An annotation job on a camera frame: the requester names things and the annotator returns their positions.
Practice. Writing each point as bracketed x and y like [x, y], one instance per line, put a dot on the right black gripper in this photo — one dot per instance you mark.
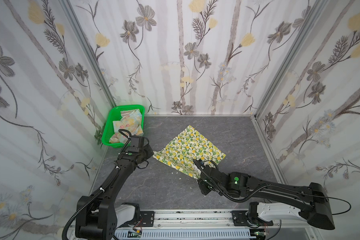
[202, 171]

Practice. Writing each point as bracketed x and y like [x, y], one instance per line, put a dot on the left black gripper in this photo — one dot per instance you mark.
[147, 151]

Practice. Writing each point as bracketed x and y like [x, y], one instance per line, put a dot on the lemon print yellow skirt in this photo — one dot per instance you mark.
[186, 147]

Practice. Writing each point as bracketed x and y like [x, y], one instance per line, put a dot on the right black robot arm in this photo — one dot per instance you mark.
[311, 201]

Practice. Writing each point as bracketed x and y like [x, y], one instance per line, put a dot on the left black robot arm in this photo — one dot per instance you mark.
[96, 216]

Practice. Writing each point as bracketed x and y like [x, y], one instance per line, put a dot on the pastel floral folded skirt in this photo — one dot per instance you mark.
[131, 121]

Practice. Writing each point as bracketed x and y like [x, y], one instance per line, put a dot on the green plastic basket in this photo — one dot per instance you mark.
[115, 115]

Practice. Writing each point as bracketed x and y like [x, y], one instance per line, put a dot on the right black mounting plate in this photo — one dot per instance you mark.
[240, 218]

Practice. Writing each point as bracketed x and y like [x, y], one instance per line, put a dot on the black mounting plate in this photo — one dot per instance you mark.
[240, 218]
[143, 219]

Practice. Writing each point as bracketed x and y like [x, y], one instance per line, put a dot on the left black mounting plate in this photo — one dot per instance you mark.
[143, 219]

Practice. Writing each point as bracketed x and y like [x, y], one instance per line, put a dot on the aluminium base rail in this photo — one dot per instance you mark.
[270, 215]

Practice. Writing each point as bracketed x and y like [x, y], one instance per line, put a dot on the white slotted cable duct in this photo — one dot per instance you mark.
[178, 234]

